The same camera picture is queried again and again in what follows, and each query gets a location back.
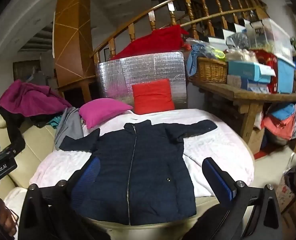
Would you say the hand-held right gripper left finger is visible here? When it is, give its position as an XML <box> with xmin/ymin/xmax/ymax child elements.
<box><xmin>18</xmin><ymin>157</ymin><xmax>101</xmax><ymax>240</ymax></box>

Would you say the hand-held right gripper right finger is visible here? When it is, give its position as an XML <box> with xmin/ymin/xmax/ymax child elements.
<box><xmin>185</xmin><ymin>157</ymin><xmax>283</xmax><ymax>240</ymax></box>

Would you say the navy puffer jacket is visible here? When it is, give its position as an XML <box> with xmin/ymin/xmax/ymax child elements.
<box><xmin>59</xmin><ymin>119</ymin><xmax>218</xmax><ymax>227</ymax></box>

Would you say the person's left hand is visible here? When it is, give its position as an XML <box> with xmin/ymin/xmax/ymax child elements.
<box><xmin>0</xmin><ymin>200</ymin><xmax>17</xmax><ymax>237</ymax></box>

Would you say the black garment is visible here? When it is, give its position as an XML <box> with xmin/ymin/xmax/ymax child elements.
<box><xmin>0</xmin><ymin>105</ymin><xmax>64</xmax><ymax>153</ymax></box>

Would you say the pale pink blanket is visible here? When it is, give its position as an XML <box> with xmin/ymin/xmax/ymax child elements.
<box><xmin>4</xmin><ymin>109</ymin><xmax>255</xmax><ymax>230</ymax></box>

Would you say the cream leather sofa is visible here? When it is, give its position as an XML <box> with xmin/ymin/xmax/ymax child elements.
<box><xmin>0</xmin><ymin>112</ymin><xmax>64</xmax><ymax>205</ymax></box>

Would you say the grey garment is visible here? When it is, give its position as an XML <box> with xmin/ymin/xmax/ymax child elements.
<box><xmin>54</xmin><ymin>107</ymin><xmax>84</xmax><ymax>151</ymax></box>

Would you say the brown cardboard box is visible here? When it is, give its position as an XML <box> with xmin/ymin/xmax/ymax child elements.
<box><xmin>248</xmin><ymin>127</ymin><xmax>266</xmax><ymax>154</ymax></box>

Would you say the magenta fleece garment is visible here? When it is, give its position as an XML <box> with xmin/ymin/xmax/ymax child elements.
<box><xmin>0</xmin><ymin>79</ymin><xmax>72</xmax><ymax>117</ymax></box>

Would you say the teal garment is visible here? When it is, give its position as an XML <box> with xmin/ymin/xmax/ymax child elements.
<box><xmin>47</xmin><ymin>116</ymin><xmax>64</xmax><ymax>130</ymax></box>

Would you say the magenta pillow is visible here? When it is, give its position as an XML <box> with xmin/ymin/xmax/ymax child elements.
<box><xmin>78</xmin><ymin>98</ymin><xmax>134</xmax><ymax>130</ymax></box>

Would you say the floral bag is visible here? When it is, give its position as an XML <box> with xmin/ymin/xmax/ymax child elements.
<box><xmin>275</xmin><ymin>167</ymin><xmax>296</xmax><ymax>213</ymax></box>

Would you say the coral cloth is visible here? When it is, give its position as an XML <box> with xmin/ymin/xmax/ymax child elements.
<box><xmin>261</xmin><ymin>114</ymin><xmax>296</xmax><ymax>140</ymax></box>

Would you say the dark wooden door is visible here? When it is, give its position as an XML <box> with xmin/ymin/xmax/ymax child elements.
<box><xmin>13</xmin><ymin>60</ymin><xmax>41</xmax><ymax>80</ymax></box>

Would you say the wooden side table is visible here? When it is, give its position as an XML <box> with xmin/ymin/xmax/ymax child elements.
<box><xmin>188</xmin><ymin>79</ymin><xmax>296</xmax><ymax>154</ymax></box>

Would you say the blue cloth bundle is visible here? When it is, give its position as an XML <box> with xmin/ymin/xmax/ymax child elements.
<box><xmin>270</xmin><ymin>104</ymin><xmax>296</xmax><ymax>120</ymax></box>

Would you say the patterned tissue box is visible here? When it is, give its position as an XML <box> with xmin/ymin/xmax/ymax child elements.
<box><xmin>227</xmin><ymin>75</ymin><xmax>271</xmax><ymax>93</ymax></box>

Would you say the red pillow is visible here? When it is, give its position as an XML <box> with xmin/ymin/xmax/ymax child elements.
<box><xmin>132</xmin><ymin>78</ymin><xmax>175</xmax><ymax>114</ymax></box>

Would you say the wicker basket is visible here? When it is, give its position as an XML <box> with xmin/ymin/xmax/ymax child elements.
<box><xmin>189</xmin><ymin>57</ymin><xmax>229</xmax><ymax>83</ymax></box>

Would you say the light blue cardboard box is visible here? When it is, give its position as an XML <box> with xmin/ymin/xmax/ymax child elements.
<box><xmin>228</xmin><ymin>60</ymin><xmax>276</xmax><ymax>82</ymax></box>

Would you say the blue plastic bin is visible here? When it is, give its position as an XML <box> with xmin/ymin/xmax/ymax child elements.
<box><xmin>275</xmin><ymin>55</ymin><xmax>296</xmax><ymax>94</ymax></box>

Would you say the silver foil insulated box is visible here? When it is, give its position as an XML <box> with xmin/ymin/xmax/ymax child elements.
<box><xmin>95</xmin><ymin>51</ymin><xmax>188</xmax><ymax>110</ymax></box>

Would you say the red box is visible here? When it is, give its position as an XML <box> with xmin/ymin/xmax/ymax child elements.
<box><xmin>253</xmin><ymin>50</ymin><xmax>278</xmax><ymax>93</ymax></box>

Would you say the wooden pillar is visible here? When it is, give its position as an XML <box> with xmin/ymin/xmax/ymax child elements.
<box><xmin>53</xmin><ymin>0</ymin><xmax>96</xmax><ymax>90</ymax></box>

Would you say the red cloth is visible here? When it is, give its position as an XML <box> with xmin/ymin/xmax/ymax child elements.
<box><xmin>109</xmin><ymin>24</ymin><xmax>190</xmax><ymax>60</ymax></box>

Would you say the clear plastic container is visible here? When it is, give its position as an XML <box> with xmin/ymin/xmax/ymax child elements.
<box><xmin>248</xmin><ymin>17</ymin><xmax>293</xmax><ymax>55</ymax></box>

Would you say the wooden stair railing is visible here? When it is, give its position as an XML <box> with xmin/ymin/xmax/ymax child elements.
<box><xmin>90</xmin><ymin>0</ymin><xmax>271</xmax><ymax>64</ymax></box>

